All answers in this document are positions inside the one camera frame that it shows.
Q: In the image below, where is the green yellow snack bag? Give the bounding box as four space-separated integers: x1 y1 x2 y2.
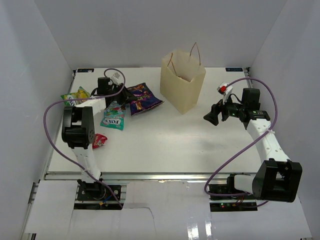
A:
60 86 90 107

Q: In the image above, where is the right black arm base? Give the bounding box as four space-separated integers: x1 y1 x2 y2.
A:
206 183 257 211

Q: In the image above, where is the red small snack packet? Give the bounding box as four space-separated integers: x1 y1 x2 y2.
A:
92 133 108 149

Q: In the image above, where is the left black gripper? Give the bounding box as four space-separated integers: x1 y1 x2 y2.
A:
107 82 138 105

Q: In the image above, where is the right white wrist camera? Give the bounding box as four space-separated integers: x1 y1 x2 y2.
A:
217 82 233 104

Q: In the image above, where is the blue table label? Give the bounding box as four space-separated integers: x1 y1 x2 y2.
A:
225 67 243 72
77 68 95 73

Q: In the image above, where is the dark blue cracker snack bag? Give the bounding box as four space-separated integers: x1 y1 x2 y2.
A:
128 82 164 116

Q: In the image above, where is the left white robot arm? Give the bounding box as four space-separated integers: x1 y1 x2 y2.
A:
61 77 138 200

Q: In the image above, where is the aluminium front rail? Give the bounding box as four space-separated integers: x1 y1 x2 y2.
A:
28 171 266 208

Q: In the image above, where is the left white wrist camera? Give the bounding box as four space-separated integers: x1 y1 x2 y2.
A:
110 72 121 85

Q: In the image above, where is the right blue table label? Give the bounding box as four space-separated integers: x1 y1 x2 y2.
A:
225 67 243 72

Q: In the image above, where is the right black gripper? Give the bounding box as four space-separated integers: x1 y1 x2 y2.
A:
204 92 246 126

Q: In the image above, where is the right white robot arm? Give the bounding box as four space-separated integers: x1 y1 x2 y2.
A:
204 83 303 203

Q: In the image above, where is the left blue table label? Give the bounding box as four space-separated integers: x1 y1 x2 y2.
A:
77 68 95 73

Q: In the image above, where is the green Fox's mint candy bag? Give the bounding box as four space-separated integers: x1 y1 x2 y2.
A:
100 101 126 131

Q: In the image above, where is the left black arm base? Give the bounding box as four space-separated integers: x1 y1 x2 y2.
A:
76 179 116 204

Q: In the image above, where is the beige paper bag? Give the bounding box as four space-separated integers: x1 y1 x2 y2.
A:
159 48 206 114

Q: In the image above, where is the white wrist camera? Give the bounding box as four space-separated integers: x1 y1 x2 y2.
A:
110 72 121 85
217 82 233 104

